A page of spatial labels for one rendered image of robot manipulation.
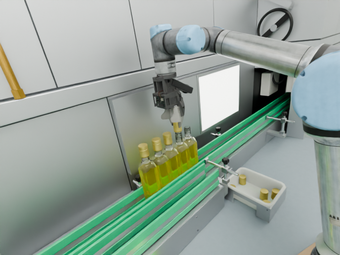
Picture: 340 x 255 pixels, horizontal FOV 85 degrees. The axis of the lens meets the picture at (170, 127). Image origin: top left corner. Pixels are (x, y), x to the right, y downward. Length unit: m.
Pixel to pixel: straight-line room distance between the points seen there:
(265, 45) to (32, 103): 0.66
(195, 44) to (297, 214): 0.82
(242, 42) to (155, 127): 0.49
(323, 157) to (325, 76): 0.15
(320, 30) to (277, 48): 0.89
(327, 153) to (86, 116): 0.67
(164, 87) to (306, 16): 1.03
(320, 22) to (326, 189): 1.12
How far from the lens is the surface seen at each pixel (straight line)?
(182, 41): 0.57
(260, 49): 0.58
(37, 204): 0.81
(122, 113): 0.75
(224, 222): 0.94
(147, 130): 0.83
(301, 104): 0.39
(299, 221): 1.01
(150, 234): 0.70
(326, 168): 0.46
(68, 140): 0.73
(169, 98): 0.67
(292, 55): 0.56
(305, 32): 1.47
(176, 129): 0.76
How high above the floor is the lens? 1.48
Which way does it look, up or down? 24 degrees down
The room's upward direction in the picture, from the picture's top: 8 degrees counter-clockwise
